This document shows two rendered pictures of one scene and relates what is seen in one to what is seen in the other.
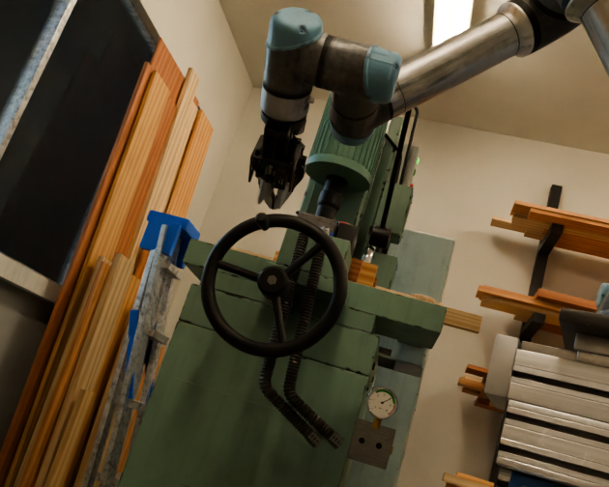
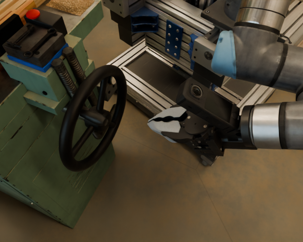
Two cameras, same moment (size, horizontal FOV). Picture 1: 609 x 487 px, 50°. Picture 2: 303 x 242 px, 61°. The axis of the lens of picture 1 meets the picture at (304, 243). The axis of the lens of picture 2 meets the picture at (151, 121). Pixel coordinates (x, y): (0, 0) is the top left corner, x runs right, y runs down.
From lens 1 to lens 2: 1.37 m
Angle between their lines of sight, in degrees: 96
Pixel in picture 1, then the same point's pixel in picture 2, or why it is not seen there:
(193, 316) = (10, 166)
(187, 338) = (19, 172)
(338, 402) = not seen: hidden behind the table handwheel
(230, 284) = (8, 132)
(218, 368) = (44, 152)
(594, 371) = not seen: hidden behind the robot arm
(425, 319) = (96, 18)
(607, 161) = not seen: outside the picture
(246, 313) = (31, 126)
